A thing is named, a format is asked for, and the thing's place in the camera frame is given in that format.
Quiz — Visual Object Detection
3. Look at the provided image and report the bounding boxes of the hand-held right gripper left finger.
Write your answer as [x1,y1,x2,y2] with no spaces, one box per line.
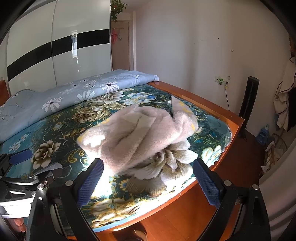
[24,158,104,241]

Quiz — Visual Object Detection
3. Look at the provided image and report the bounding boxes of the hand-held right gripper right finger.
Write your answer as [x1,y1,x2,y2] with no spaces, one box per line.
[192,158,271,241]

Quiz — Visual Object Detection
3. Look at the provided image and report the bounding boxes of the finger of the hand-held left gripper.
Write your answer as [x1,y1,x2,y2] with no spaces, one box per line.
[0,149,33,178]
[29,162,63,185]

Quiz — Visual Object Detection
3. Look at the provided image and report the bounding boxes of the pink hanging clothes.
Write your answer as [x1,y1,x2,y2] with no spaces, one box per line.
[110,28,123,44]

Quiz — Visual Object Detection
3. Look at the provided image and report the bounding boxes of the person's left hand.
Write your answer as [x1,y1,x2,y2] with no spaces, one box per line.
[13,217,26,232]

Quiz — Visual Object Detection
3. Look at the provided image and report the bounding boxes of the green floral plush blanket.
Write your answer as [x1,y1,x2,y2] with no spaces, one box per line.
[0,83,232,232]

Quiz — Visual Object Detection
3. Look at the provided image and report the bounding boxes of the wooden headboard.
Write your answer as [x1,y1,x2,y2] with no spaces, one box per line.
[0,79,11,107]

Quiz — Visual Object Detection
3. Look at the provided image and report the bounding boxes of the blue detergent bottle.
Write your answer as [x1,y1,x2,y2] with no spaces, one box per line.
[257,125,271,146]

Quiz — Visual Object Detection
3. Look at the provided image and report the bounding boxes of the light blue daisy quilt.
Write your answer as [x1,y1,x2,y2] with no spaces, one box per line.
[0,69,160,143]

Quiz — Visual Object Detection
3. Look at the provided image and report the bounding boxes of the black tower fan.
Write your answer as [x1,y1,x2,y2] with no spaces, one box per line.
[238,76,260,141]

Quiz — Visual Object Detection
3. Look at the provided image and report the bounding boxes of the white hanging robe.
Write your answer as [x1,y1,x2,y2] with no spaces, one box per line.
[273,57,296,131]

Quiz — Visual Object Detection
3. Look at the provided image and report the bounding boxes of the white wardrobe with black stripe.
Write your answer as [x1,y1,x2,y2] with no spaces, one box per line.
[6,0,114,95]

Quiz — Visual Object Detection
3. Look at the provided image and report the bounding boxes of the beige door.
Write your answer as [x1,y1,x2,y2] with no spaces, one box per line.
[110,20,130,71]

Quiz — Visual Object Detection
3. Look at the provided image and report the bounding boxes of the green potted plant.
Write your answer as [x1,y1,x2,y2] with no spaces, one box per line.
[110,0,129,22]

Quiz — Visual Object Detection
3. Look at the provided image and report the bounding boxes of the wooden bed frame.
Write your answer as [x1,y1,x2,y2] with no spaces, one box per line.
[96,80,244,241]

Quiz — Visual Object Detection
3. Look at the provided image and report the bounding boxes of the thin power cable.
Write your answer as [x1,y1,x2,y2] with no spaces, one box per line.
[223,85,231,111]

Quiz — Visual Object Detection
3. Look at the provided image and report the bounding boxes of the white wall socket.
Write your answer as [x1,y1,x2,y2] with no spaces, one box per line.
[215,76,229,87]

